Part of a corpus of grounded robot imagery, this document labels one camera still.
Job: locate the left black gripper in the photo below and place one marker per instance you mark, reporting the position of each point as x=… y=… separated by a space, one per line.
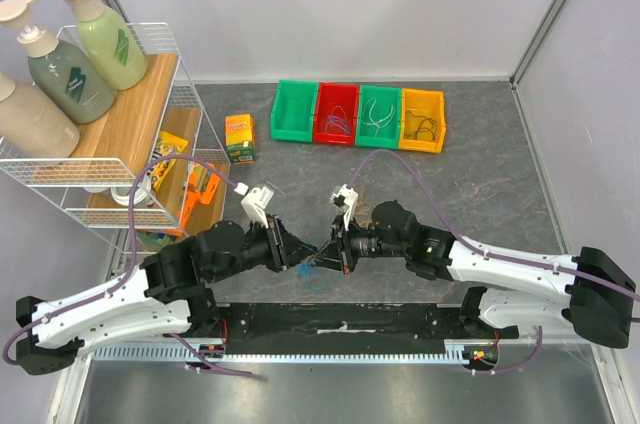
x=286 y=248

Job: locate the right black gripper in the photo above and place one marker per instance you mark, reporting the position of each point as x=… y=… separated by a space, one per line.
x=344 y=248

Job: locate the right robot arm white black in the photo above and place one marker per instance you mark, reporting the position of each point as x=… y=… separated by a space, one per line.
x=587 y=293

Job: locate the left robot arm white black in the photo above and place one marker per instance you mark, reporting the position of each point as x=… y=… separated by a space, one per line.
x=167 y=293

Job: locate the orange toy package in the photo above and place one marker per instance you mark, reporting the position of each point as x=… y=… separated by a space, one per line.
x=198 y=210

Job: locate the left green bin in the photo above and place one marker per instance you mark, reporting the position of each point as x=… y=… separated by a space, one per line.
x=292 y=115

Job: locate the green bin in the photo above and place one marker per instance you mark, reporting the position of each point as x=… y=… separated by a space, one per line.
x=379 y=117
x=292 y=115

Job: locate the yellow green small box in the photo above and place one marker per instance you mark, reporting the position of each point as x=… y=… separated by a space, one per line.
x=240 y=143

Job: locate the red bin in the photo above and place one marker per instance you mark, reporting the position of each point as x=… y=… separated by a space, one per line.
x=336 y=114

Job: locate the colourful box on lower shelf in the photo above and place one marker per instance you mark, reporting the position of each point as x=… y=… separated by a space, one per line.
x=153 y=241

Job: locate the white tape roll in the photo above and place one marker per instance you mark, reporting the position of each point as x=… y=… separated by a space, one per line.
x=141 y=196

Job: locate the yellow bin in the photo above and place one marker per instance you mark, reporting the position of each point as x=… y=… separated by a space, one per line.
x=423 y=121

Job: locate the light green pump bottle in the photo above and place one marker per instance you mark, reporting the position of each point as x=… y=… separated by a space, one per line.
x=109 y=43

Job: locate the beige pump bottle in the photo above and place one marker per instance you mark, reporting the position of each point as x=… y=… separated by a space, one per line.
x=32 y=122

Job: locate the dark green pump bottle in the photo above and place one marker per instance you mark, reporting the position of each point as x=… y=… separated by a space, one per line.
x=66 y=75

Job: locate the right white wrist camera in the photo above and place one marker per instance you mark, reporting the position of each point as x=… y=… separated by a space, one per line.
x=345 y=198

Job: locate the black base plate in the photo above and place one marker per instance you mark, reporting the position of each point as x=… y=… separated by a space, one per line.
x=329 y=327

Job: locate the white wire shelf rack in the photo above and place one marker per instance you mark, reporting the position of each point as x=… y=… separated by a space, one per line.
x=113 y=149

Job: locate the slotted cable duct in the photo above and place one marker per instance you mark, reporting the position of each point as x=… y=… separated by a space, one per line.
x=175 y=352

